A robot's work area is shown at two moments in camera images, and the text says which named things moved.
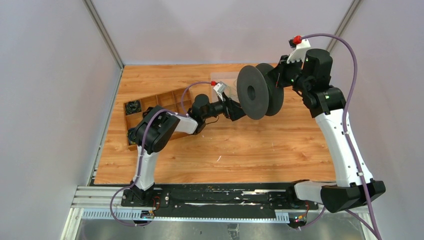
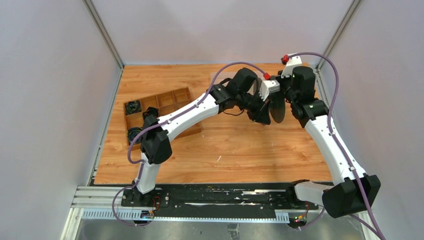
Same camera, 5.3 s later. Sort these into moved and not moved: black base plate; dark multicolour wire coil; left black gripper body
Moved: left black gripper body
Not moved: dark multicolour wire coil; black base plate
